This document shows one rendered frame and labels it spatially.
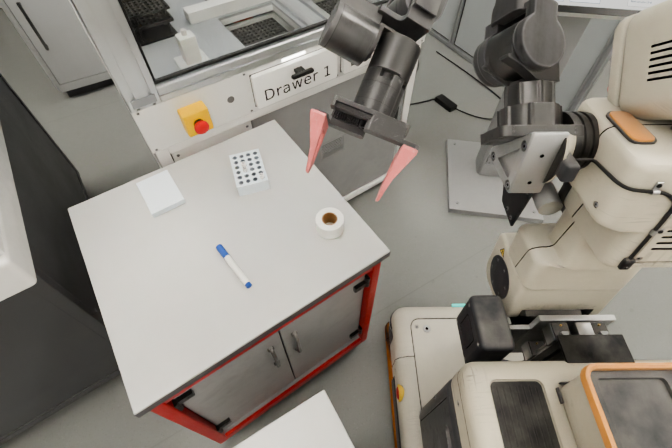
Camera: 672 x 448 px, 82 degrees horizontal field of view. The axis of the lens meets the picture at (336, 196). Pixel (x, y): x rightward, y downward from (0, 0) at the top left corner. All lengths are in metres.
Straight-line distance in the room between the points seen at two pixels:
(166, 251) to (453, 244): 1.32
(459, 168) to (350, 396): 1.26
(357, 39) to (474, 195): 1.65
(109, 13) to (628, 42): 0.92
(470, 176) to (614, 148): 1.56
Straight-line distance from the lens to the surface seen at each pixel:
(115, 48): 1.03
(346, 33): 0.50
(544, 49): 0.63
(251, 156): 1.11
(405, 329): 1.40
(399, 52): 0.52
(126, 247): 1.08
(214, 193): 1.10
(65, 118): 2.94
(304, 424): 0.83
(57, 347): 1.45
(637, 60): 0.67
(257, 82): 1.17
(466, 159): 2.24
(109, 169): 2.46
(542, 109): 0.63
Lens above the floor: 1.58
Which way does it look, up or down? 52 degrees down
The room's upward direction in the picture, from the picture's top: straight up
